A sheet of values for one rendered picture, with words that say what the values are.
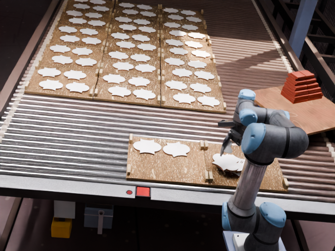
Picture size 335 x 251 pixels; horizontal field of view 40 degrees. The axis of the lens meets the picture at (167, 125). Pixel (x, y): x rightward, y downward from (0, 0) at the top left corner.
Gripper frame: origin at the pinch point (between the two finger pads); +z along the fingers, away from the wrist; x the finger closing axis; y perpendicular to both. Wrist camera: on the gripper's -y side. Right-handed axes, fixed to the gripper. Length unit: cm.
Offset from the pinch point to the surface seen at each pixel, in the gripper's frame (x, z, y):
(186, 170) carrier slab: -15.8, 13.4, -12.1
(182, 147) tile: -3.9, 12.3, -26.2
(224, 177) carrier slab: -3.8, 13.4, 3.5
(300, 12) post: 179, -17, -70
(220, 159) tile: -0.9, 7.2, -2.8
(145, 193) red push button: -43.7, 14.0, -12.8
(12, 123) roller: -63, 15, -99
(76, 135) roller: -42, 15, -70
